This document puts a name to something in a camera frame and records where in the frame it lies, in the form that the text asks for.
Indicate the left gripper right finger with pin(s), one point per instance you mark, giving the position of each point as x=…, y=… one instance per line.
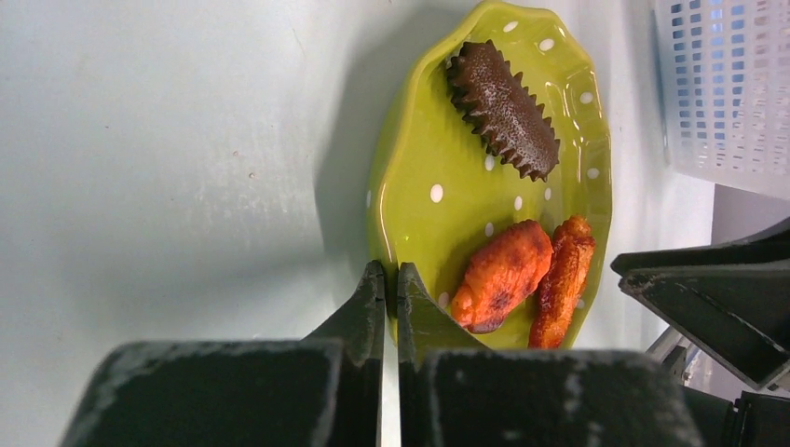
x=455, y=391

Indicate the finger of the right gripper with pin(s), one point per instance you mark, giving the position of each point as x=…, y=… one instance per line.
x=768, y=245
x=738, y=314

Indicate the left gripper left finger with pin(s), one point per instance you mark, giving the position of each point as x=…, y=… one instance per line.
x=322, y=390

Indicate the orange fried food piece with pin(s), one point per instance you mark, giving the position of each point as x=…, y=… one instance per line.
x=501, y=275
x=560, y=290

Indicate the orange fried food piece right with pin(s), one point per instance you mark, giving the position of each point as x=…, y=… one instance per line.
x=560, y=290

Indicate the white plastic basket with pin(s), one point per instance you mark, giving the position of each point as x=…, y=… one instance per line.
x=724, y=69

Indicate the dark brown food piece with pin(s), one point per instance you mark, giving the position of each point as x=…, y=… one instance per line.
x=503, y=112

